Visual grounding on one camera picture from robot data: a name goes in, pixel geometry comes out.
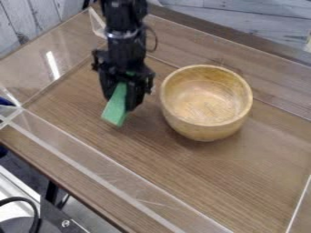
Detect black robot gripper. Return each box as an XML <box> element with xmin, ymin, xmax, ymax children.
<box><xmin>92</xmin><ymin>30</ymin><xmax>156</xmax><ymax>111</ymax></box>

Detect green rectangular block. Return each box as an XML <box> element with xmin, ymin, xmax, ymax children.
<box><xmin>101</xmin><ymin>71</ymin><xmax>135</xmax><ymax>127</ymax></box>

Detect brown wooden bowl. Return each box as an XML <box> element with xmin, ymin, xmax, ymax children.
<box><xmin>159</xmin><ymin>65</ymin><xmax>254</xmax><ymax>142</ymax></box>

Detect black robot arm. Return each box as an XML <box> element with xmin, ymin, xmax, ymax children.
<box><xmin>92</xmin><ymin>0</ymin><xmax>156</xmax><ymax>111</ymax></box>

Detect blue object at left edge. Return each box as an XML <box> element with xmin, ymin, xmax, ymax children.
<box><xmin>0</xmin><ymin>97</ymin><xmax>15</xmax><ymax>106</ymax></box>

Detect black table leg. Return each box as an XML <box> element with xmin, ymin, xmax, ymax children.
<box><xmin>45</xmin><ymin>181</ymin><xmax>60</xmax><ymax>205</ymax></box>

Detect clear acrylic corner bracket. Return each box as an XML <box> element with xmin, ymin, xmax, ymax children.
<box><xmin>88</xmin><ymin>7</ymin><xmax>105</xmax><ymax>38</ymax></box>

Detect grey metal base plate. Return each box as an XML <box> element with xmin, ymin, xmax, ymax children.
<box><xmin>39</xmin><ymin>199</ymin><xmax>89</xmax><ymax>233</ymax></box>

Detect black cable loop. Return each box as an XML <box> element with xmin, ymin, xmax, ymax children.
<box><xmin>0</xmin><ymin>196</ymin><xmax>43</xmax><ymax>233</ymax></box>

